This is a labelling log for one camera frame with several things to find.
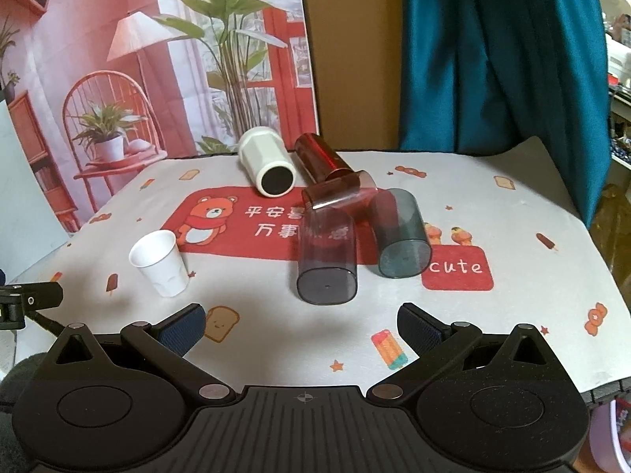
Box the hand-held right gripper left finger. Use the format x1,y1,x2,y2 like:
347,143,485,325
48,302,236,407

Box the white board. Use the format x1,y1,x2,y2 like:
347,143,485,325
0,101,71,279

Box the teal curtain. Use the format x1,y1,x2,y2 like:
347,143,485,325
397,0,614,230

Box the printed table mat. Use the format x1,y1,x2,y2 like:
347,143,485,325
0,135,631,395

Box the dark teal translucent cup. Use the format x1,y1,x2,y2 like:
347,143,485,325
367,188,433,279

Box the pink plastic item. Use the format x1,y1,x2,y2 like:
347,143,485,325
584,394,631,473

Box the white paper cup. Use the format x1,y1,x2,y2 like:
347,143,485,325
128,230,190,298

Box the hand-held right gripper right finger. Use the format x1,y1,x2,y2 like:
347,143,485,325
366,302,565,407

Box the red translucent cup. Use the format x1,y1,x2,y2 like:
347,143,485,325
294,133,357,183

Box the wall poster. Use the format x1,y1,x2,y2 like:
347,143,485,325
0,0,320,237

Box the brown cardboard panel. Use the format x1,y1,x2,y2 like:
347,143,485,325
297,0,404,153

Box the grey translucent cup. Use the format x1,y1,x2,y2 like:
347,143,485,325
296,202,359,305

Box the white faceted cup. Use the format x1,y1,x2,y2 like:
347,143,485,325
238,127,297,196

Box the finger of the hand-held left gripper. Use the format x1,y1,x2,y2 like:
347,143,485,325
0,282,65,331

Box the cluttered shelf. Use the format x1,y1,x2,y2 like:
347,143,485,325
592,0,631,168

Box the brown translucent cup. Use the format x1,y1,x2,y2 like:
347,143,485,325
302,170,379,220

